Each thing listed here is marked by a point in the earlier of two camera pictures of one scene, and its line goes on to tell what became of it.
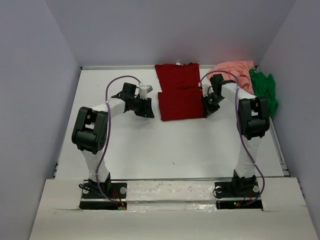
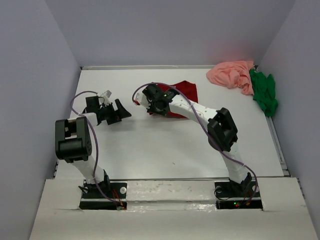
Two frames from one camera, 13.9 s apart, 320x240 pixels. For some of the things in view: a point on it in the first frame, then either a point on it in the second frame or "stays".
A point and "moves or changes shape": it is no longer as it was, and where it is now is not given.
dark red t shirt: (180, 97) moves or changes shape
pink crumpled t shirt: (241, 69) stays
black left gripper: (146, 110) to (117, 115)
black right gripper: (208, 110) to (151, 109)
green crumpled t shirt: (265, 87) stays
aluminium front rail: (171, 179) stays
